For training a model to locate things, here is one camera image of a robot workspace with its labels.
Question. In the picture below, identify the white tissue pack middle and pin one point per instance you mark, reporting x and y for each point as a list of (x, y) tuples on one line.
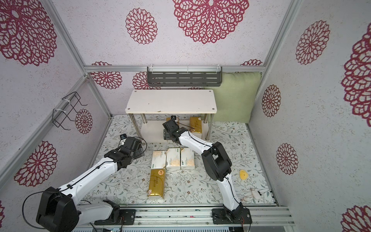
[(173, 159)]

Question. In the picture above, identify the white tissue pack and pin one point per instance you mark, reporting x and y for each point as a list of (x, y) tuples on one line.
[(159, 159), (187, 159), (173, 159)]

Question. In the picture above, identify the green fabric cushion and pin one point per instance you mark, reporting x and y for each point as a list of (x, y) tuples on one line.
[(236, 95)]

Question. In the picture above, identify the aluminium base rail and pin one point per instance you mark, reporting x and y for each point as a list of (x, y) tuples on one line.
[(200, 219)]

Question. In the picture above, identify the white two-tier metal-legged shelf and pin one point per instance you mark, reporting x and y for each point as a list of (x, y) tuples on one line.
[(166, 102)]

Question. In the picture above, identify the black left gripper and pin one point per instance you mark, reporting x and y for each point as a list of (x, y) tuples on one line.
[(140, 150)]

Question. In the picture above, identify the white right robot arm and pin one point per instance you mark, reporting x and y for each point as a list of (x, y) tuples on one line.
[(218, 167)]

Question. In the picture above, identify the gold tissue pack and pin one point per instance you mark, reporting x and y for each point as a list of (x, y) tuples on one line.
[(156, 188), (168, 119), (196, 125)]

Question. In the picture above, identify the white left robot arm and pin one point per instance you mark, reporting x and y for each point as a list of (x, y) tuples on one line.
[(60, 209)]

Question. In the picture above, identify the white tissue pack left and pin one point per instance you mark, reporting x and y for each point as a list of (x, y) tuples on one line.
[(159, 159)]

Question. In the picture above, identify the yellow toy lemon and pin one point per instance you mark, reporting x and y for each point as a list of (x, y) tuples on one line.
[(243, 175)]

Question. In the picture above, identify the white tissue pack right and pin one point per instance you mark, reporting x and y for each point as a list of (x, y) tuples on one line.
[(187, 159)]

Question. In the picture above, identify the black wire wall rack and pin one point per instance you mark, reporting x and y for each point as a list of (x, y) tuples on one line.
[(59, 115)]

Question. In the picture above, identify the grey wall-mounted metal rack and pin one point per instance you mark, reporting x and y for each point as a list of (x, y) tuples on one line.
[(186, 78)]

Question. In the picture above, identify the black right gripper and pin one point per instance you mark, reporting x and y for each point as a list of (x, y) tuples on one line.
[(167, 133)]

